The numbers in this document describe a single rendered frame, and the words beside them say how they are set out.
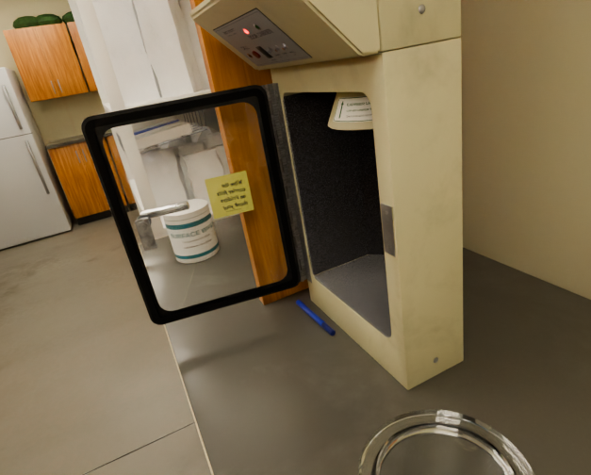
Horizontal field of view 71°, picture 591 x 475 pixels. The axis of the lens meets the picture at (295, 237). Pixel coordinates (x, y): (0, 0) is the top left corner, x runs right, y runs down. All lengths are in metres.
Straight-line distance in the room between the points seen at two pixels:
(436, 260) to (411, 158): 0.15
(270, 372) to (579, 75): 0.71
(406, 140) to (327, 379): 0.40
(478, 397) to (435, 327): 0.11
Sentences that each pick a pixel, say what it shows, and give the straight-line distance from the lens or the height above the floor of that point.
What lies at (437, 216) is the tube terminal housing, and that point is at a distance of 0.58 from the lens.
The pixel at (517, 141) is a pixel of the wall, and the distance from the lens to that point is 0.95.
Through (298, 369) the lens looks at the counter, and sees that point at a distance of 0.74.
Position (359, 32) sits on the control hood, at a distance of 0.48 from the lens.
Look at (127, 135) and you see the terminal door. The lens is 0.75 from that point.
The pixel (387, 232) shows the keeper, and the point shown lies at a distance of 0.55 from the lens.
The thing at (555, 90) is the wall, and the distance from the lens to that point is 0.89.
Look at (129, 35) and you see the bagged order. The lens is 1.80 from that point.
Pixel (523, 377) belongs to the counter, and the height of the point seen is 0.94.
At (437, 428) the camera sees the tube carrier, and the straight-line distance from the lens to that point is 0.35.
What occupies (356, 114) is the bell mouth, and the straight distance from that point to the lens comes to 0.60.
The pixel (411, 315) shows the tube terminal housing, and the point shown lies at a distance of 0.61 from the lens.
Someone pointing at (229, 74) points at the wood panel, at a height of 1.41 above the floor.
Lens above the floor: 1.42
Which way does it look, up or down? 23 degrees down
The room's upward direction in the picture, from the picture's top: 10 degrees counter-clockwise
